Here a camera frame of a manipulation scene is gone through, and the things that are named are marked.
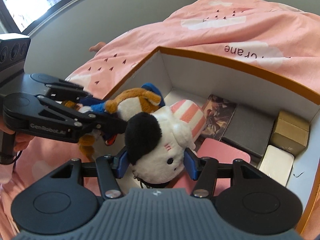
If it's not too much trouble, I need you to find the orange cardboard box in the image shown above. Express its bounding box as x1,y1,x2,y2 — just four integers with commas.
105,47,319,235

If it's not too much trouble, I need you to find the person left hand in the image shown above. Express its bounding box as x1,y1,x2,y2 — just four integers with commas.
0,119,35,152

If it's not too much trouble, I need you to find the white glasses case box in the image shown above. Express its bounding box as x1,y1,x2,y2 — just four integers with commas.
258,145,295,186

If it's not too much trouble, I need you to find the dark picture card box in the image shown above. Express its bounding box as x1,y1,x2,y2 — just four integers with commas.
201,94,237,141

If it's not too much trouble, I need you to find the pink wallet case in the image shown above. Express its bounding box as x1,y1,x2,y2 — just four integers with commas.
172,138,251,194

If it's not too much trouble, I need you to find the dark grey box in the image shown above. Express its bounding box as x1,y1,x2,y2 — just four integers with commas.
221,105,274,163

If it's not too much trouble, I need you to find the pink patterned duvet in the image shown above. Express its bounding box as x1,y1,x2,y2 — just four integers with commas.
1,0,319,239

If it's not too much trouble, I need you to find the brown plush blue outfit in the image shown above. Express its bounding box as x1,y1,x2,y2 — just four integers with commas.
61,83,165,161

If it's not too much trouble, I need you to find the white plush striped hat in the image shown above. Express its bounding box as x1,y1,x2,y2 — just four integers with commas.
125,99,206,187

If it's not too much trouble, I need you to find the camera module on gripper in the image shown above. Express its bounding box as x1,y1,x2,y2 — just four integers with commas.
0,33,31,83

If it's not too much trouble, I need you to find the brown small cardboard box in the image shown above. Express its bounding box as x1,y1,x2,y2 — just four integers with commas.
270,110,310,157

